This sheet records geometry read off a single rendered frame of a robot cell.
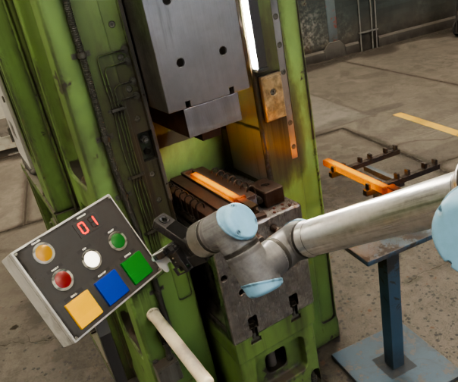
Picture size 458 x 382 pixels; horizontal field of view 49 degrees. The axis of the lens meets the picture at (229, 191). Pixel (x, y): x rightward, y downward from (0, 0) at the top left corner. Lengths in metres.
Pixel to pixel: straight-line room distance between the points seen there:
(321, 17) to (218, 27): 6.94
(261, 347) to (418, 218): 1.21
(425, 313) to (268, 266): 1.71
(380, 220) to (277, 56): 1.05
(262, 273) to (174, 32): 0.78
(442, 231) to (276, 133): 1.29
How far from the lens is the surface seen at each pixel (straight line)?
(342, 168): 1.90
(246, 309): 1.90
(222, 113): 1.66
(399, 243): 1.94
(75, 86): 1.62
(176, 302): 1.98
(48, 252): 1.40
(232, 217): 1.10
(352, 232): 1.05
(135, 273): 1.48
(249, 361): 2.05
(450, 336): 2.65
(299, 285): 2.00
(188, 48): 1.58
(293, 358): 2.26
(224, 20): 1.63
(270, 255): 1.15
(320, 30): 8.53
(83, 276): 1.42
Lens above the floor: 1.75
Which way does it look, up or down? 24 degrees down
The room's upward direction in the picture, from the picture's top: 11 degrees counter-clockwise
